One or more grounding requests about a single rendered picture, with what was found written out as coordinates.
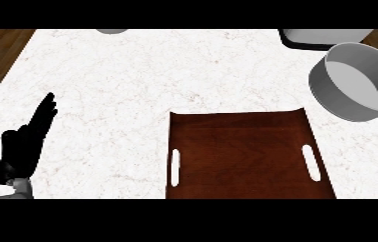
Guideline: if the small grey round object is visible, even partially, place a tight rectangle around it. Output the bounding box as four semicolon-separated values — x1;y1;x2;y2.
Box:
95;28;131;36

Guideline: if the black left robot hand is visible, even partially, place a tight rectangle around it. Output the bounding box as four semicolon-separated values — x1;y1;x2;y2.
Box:
0;92;60;186

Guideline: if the grey metal pot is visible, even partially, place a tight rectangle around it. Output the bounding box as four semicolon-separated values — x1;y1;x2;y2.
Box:
308;41;378;123

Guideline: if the pale appliance with black base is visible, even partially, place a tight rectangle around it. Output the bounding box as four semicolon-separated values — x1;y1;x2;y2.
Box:
278;28;376;51

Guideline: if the brown wooden tray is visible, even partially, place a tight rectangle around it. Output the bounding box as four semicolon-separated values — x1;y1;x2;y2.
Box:
164;107;339;200

